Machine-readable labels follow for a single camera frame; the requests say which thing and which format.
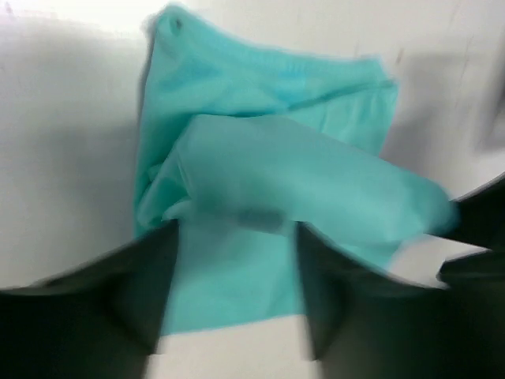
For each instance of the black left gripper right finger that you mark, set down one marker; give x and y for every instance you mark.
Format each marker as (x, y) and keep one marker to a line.
(366, 324)

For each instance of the green t-shirt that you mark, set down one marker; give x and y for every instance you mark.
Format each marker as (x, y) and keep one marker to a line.
(239, 143)

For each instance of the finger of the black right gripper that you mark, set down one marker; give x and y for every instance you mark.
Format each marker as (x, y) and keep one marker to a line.
(480, 224)

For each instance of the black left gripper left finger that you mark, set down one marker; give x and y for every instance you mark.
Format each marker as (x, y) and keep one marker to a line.
(101, 320)

